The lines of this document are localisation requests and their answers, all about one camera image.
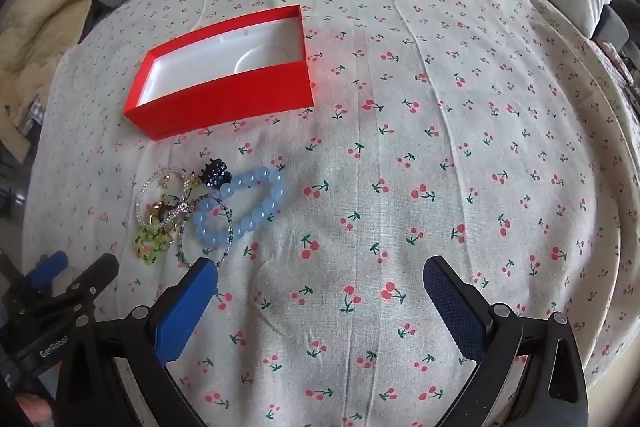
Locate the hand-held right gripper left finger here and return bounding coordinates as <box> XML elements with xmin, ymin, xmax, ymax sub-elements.
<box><xmin>54</xmin><ymin>256</ymin><xmax>219</xmax><ymax>427</ymax></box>

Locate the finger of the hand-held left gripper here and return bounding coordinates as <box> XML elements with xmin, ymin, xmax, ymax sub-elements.
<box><xmin>22</xmin><ymin>251</ymin><xmax>69</xmax><ymax>290</ymax></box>
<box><xmin>47</xmin><ymin>253</ymin><xmax>121</xmax><ymax>315</ymax></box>

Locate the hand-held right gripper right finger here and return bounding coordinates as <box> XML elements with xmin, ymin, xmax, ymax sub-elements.
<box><xmin>422</xmin><ymin>255</ymin><xmax>591</xmax><ymax>427</ymax></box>

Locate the green bead bracelet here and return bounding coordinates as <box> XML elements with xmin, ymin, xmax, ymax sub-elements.
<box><xmin>132</xmin><ymin>227</ymin><xmax>174</xmax><ymax>266</ymax></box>

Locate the thin multicolour bead bracelet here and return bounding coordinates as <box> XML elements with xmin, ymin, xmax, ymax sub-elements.
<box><xmin>177</xmin><ymin>194</ymin><xmax>234</xmax><ymax>269</ymax></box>

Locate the black cord bracelet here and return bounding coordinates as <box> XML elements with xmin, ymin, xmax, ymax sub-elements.
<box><xmin>162</xmin><ymin>197</ymin><xmax>194</xmax><ymax>221</ymax></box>

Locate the clear bead bracelet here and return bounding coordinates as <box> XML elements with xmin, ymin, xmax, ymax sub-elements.
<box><xmin>134</xmin><ymin>167</ymin><xmax>201</xmax><ymax>231</ymax></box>

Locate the black hair claw clip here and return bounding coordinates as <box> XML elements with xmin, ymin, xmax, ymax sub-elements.
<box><xmin>199</xmin><ymin>160</ymin><xmax>232</xmax><ymax>188</ymax></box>

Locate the blue bead bracelet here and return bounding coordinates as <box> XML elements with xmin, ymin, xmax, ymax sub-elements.
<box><xmin>194</xmin><ymin>167</ymin><xmax>286</xmax><ymax>253</ymax></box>

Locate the red jewelry box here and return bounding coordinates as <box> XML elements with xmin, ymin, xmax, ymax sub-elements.
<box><xmin>123</xmin><ymin>5</ymin><xmax>315</xmax><ymax>141</ymax></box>

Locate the person's left hand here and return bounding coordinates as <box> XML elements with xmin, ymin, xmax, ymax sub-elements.
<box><xmin>12</xmin><ymin>394</ymin><xmax>56</xmax><ymax>426</ymax></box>

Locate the cherry print bed sheet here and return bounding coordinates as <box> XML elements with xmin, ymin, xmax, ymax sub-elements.
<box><xmin>22</xmin><ymin>0</ymin><xmax>640</xmax><ymax>427</ymax></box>

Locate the beige blanket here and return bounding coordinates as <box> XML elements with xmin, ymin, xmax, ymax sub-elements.
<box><xmin>0</xmin><ymin>0</ymin><xmax>117</xmax><ymax>160</ymax></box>

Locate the dark grey cushion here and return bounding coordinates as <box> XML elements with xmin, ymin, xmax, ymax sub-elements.
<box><xmin>594</xmin><ymin>3</ymin><xmax>632</xmax><ymax>52</ymax></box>

